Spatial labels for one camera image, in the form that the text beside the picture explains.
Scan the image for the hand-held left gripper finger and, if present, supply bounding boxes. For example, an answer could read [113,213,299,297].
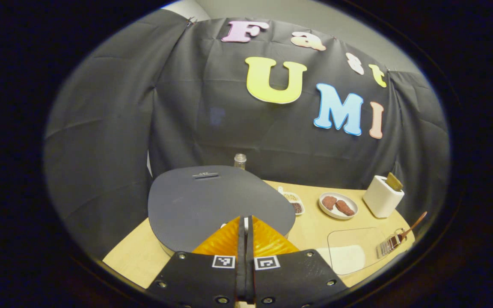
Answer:
[146,215,247,308]
[246,215,349,308]

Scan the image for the grey rice cooker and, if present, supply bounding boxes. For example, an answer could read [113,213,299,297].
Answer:
[148,166,296,257]

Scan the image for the metal wire chopstick holder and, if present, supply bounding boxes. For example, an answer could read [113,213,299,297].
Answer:
[376,228,407,259]

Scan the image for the brown wooden spoon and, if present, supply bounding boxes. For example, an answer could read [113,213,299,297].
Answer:
[386,211,428,251]

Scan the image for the white utensil holder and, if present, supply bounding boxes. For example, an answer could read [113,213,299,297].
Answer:
[362,175,405,219]

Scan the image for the white divided bean dish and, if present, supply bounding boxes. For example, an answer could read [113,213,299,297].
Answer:
[277,187,305,216]

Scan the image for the white oval plate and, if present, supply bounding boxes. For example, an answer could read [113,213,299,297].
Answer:
[318,192,359,220]

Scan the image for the clear glass container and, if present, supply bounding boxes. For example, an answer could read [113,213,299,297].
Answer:
[327,227,390,275]

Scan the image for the flat wooden utensil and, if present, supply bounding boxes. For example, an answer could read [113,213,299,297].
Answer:
[386,172,404,192]

